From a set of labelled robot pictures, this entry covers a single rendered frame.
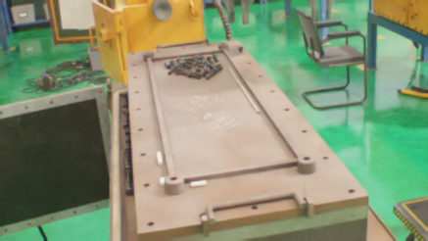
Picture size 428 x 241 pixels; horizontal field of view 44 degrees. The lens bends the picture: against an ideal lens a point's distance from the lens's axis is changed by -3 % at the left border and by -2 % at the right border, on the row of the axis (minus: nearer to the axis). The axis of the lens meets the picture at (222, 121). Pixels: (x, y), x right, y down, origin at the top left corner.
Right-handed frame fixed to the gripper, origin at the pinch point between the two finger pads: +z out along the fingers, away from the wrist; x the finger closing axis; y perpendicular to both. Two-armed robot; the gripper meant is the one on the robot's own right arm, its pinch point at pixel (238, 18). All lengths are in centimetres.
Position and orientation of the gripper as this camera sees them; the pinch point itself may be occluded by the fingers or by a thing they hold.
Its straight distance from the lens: 204.3
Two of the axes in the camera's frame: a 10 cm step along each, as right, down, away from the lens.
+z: 0.7, 9.2, 3.9
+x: 8.2, 1.7, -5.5
